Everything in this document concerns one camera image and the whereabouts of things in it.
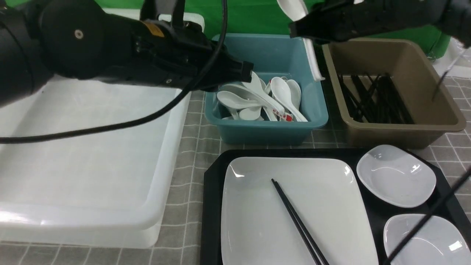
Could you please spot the black chopstick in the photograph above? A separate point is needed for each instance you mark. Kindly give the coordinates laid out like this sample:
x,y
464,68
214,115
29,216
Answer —
x,y
297,222
316,247

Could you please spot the large white square plate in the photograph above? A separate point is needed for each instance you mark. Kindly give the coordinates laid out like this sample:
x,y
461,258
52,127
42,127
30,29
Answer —
x,y
257,229

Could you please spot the brown plastic bin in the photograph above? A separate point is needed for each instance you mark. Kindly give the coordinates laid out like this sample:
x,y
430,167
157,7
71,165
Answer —
x,y
434,113

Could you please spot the white ceramic spoon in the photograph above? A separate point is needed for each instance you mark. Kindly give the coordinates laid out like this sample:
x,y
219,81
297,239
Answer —
x,y
295,10

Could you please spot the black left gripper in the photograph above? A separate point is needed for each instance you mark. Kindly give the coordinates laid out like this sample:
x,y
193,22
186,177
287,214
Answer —
x,y
189,59

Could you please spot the black serving tray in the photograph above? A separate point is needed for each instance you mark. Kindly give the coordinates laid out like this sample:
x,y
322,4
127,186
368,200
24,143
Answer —
x,y
378,211

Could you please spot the pile of white spoons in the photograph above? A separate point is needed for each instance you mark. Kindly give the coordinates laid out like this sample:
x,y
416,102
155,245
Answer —
x,y
280,100

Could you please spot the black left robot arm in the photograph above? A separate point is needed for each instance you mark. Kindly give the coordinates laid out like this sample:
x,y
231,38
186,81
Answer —
x,y
77,39

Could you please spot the green cloth backdrop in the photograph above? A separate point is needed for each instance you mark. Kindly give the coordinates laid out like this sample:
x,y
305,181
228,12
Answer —
x,y
241,16

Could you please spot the large white plastic bin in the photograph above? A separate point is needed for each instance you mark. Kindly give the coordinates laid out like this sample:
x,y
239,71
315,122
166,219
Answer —
x,y
106,190

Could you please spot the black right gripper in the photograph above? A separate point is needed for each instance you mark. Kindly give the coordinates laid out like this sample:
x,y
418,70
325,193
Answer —
x,y
330,21

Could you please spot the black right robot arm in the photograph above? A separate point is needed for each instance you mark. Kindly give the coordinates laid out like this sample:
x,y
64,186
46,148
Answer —
x,y
452,17

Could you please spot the teal plastic bin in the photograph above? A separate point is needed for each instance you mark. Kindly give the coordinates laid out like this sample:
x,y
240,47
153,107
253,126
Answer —
x,y
272,56

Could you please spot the white small dish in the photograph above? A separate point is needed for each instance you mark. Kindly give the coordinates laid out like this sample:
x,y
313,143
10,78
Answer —
x,y
396,177
439,242

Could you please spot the pile of black chopsticks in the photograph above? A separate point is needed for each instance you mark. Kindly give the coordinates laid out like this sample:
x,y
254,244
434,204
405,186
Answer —
x,y
374,100

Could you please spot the grey checkered tablecloth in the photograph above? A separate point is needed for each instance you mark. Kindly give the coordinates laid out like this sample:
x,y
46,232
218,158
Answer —
x,y
178,241

